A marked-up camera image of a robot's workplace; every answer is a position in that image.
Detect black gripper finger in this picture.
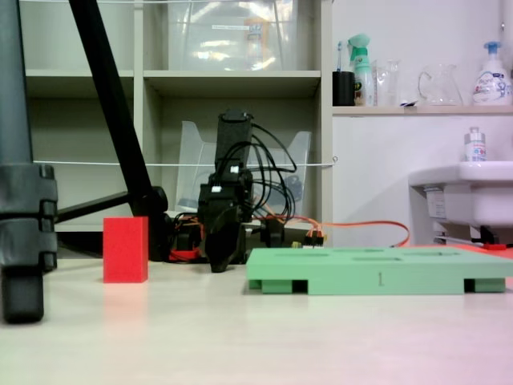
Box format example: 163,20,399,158
228,218,248,266
205,202,240,274

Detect red square block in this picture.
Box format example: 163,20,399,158
103,216,149,284

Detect black round clamp knob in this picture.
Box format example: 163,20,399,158
259,218,285,249

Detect clear plastic tray holder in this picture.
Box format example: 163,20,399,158
175,120,313,220

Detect beige shelf unit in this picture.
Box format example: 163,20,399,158
18,0,333,241

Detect green shape sorter board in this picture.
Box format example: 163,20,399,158
244,247,513,297

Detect black tripod brace bar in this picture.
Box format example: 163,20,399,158
55,191,134,224

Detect clear plastic storage box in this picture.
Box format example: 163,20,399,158
166,0,300,72

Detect black cup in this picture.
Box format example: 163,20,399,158
332,71,357,107

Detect green spray bottle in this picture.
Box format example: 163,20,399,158
346,33,376,107

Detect clear glass beaker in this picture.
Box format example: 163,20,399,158
372,59,402,107

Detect thick grey tripod leg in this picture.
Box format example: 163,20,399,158
0,0,59,325

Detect white sink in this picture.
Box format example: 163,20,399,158
408,160,513,245

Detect clear glass pitcher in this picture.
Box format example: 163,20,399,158
418,63,465,107

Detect small clear sanitizer bottle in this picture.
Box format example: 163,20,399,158
463,126,487,163

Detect white pump soap bottle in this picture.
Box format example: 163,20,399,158
471,41,513,107

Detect circuit board with wires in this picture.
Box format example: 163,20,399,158
290,226,329,249

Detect black arm wire loops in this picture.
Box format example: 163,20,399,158
240,122,298,220

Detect thin orange cable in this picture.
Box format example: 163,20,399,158
262,214,410,249

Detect white string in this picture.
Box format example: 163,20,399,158
31,156,339,168

